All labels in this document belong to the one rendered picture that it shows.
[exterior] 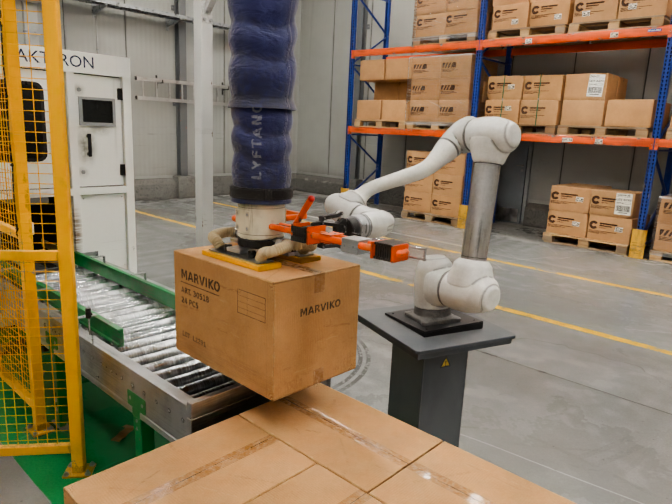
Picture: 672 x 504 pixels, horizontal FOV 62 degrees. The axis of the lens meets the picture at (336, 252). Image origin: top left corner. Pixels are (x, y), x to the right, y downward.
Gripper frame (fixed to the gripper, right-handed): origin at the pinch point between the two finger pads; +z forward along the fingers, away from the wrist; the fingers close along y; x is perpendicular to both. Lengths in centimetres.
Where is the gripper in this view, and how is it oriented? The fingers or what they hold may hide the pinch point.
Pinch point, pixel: (311, 233)
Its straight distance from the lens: 185.5
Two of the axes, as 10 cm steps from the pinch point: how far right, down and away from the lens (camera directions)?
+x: -7.3, -1.8, 6.6
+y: -0.4, 9.8, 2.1
